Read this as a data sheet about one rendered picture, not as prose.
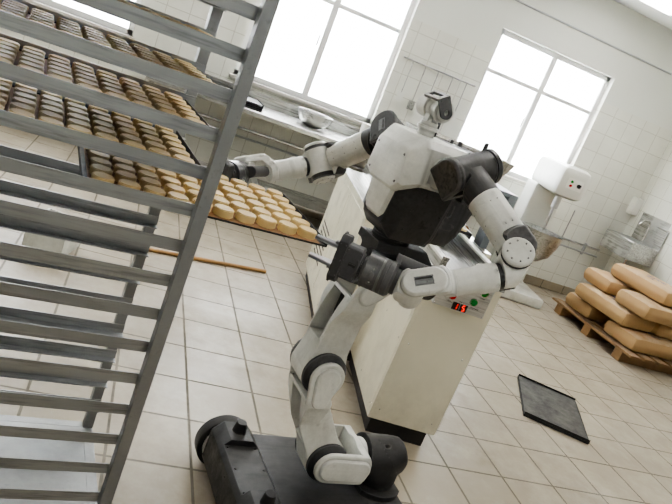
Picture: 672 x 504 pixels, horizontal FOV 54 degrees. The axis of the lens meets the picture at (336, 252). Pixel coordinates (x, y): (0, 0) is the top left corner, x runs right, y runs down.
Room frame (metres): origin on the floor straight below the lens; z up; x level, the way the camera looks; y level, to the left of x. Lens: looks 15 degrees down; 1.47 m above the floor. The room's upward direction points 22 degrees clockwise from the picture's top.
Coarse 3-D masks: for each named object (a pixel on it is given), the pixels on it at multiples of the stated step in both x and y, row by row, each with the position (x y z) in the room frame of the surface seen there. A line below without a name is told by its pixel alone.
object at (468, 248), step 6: (462, 234) 3.41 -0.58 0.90; (456, 240) 3.42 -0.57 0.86; (462, 240) 3.35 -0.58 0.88; (468, 240) 3.31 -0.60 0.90; (462, 246) 3.31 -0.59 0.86; (468, 246) 3.24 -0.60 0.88; (474, 246) 3.21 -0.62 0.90; (468, 252) 3.21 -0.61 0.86; (474, 252) 3.14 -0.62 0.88; (480, 252) 3.12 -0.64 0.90; (474, 258) 3.11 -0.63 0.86; (480, 258) 3.05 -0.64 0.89; (486, 258) 3.03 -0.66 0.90; (474, 264) 3.08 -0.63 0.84
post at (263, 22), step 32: (256, 32) 1.42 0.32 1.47; (256, 64) 1.43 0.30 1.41; (224, 128) 1.42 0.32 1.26; (224, 160) 1.43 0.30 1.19; (192, 224) 1.42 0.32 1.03; (192, 256) 1.43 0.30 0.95; (160, 320) 1.42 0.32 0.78; (160, 352) 1.43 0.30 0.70; (128, 416) 1.42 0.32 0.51; (128, 448) 1.43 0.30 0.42
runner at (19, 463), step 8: (0, 464) 1.32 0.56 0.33; (8, 464) 1.33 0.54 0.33; (16, 464) 1.34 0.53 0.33; (24, 464) 1.35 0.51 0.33; (32, 464) 1.36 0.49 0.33; (40, 464) 1.36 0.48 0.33; (48, 464) 1.37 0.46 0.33; (56, 464) 1.38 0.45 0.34; (64, 464) 1.39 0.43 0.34; (72, 464) 1.40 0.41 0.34; (80, 464) 1.41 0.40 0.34; (88, 464) 1.42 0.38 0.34; (96, 464) 1.43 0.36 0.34; (104, 464) 1.44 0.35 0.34; (88, 472) 1.42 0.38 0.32; (96, 472) 1.43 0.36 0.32; (104, 472) 1.44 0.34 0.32
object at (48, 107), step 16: (0, 80) 1.53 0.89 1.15; (0, 96) 1.37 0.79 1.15; (16, 96) 1.45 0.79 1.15; (32, 96) 1.48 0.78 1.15; (48, 96) 1.55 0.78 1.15; (16, 112) 1.29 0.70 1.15; (32, 112) 1.36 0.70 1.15; (48, 112) 1.39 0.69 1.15; (64, 112) 1.54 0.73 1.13; (80, 112) 1.52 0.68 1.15; (96, 112) 1.59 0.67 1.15; (112, 112) 1.68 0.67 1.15; (80, 128) 1.36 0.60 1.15; (96, 128) 1.42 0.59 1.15; (112, 128) 1.49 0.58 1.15; (128, 128) 1.56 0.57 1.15; (144, 128) 1.64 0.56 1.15; (160, 128) 1.72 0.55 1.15; (128, 144) 1.40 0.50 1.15; (144, 144) 1.49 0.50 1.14; (160, 144) 1.51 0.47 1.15; (176, 144) 1.58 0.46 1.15; (192, 160) 1.48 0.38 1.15
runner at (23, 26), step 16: (0, 16) 1.22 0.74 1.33; (16, 16) 1.24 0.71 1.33; (16, 32) 1.24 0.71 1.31; (32, 32) 1.25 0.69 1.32; (48, 32) 1.26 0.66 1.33; (64, 32) 1.28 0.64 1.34; (64, 48) 1.28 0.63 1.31; (80, 48) 1.29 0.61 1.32; (96, 48) 1.31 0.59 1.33; (112, 48) 1.32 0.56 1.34; (112, 64) 1.32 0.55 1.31; (128, 64) 1.34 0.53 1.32; (144, 64) 1.35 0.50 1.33; (160, 80) 1.37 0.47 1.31; (176, 80) 1.38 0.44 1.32; (192, 80) 1.40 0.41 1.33; (208, 96) 1.42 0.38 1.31; (224, 96) 1.44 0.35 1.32
